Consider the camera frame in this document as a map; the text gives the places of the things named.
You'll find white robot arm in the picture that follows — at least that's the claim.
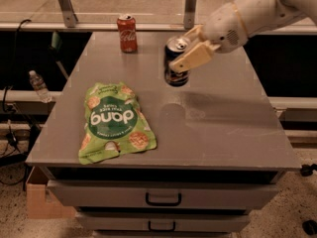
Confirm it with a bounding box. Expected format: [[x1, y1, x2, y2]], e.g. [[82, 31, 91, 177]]
[[169, 0, 317, 72]]

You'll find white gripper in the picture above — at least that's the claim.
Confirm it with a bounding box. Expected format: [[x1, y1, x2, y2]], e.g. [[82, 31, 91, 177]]
[[168, 2, 249, 73]]

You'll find lower grey drawer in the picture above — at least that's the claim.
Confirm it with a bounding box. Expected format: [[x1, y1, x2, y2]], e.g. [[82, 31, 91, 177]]
[[75, 212, 250, 232]]

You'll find black cable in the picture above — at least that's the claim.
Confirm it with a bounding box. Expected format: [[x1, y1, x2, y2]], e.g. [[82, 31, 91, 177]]
[[0, 18, 43, 186]]

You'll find grey drawer cabinet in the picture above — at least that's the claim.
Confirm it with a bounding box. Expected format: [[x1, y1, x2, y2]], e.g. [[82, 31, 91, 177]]
[[28, 32, 300, 238]]

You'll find middle metal bracket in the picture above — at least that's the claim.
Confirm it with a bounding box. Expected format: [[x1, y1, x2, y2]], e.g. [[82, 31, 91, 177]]
[[183, 0, 197, 30]]

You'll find left metal bracket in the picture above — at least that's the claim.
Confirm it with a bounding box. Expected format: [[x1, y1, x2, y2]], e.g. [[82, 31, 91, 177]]
[[57, 0, 78, 28]]

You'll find grey drawer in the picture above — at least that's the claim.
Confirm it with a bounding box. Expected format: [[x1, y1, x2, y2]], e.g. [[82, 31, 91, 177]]
[[75, 212, 250, 232], [48, 180, 278, 210]]

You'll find metal bracket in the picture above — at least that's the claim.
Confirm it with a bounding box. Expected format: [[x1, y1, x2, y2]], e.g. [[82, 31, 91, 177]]
[[57, 0, 78, 28], [183, 0, 197, 30]]

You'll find upper grey drawer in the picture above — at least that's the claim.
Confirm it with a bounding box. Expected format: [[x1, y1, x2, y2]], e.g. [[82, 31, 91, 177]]
[[48, 180, 278, 210]]

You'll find clear plastic water bottle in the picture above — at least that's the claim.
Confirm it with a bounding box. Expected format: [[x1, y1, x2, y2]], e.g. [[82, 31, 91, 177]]
[[29, 70, 53, 103]]

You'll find red coca-cola can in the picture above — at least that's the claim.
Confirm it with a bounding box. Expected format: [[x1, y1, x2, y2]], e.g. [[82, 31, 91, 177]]
[[117, 14, 138, 53]]

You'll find green rice chip bag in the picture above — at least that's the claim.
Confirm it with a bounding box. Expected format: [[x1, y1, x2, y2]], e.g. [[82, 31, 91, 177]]
[[78, 82, 157, 165]]

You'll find cardboard box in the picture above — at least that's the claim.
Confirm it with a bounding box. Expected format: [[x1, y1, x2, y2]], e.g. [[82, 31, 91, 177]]
[[26, 167, 75, 219]]

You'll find blue pepsi can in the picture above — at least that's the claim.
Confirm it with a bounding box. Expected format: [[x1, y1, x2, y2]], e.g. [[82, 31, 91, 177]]
[[164, 36, 190, 87]]

